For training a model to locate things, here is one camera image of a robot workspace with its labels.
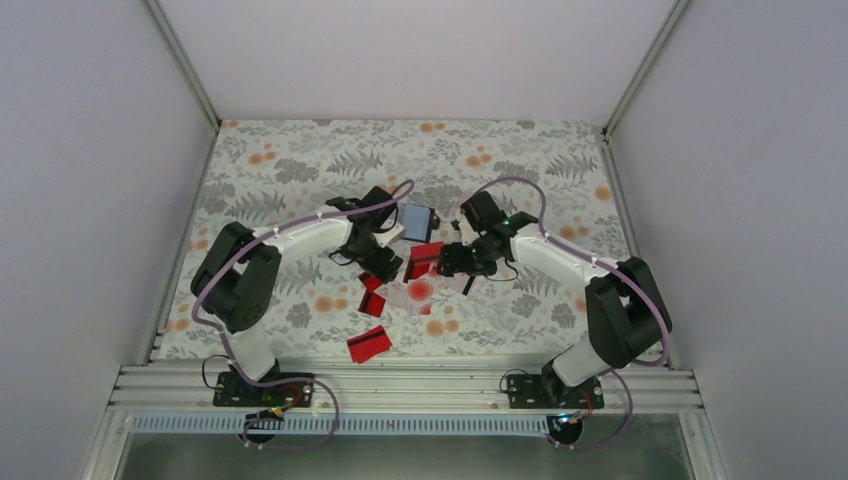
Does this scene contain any red card black stripe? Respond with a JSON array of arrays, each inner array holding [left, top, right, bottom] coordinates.
[[346, 326, 392, 364]]

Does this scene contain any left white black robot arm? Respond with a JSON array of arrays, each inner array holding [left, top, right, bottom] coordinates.
[[190, 180, 414, 405]]

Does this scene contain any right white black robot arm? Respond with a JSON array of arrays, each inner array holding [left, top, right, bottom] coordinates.
[[436, 191, 671, 407]]

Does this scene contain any white card black stripe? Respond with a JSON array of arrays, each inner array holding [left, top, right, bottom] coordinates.
[[461, 276, 476, 296]]

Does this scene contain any red card lower left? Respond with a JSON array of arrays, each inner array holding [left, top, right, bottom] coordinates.
[[358, 272, 386, 318]]

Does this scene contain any floral patterned table mat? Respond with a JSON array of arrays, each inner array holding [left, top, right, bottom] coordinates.
[[159, 120, 629, 359]]

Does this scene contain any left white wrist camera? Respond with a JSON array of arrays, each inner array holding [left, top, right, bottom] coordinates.
[[374, 224, 405, 248]]

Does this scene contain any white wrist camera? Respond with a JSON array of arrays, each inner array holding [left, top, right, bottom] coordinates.
[[451, 217, 480, 246], [374, 224, 405, 248]]

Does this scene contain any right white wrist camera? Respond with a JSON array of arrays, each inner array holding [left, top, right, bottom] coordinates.
[[451, 217, 480, 246]]

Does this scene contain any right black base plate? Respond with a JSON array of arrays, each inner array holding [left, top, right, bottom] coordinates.
[[499, 369, 605, 410]]

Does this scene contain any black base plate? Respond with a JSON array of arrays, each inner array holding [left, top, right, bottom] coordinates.
[[212, 371, 315, 409], [499, 369, 605, 410]]

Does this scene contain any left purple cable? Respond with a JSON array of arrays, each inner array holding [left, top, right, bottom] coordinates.
[[190, 178, 417, 452]]

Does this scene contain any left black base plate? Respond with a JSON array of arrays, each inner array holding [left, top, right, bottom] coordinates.
[[212, 371, 315, 409]]

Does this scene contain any aluminium rail frame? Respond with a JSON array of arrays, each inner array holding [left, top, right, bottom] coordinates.
[[84, 354, 726, 479]]

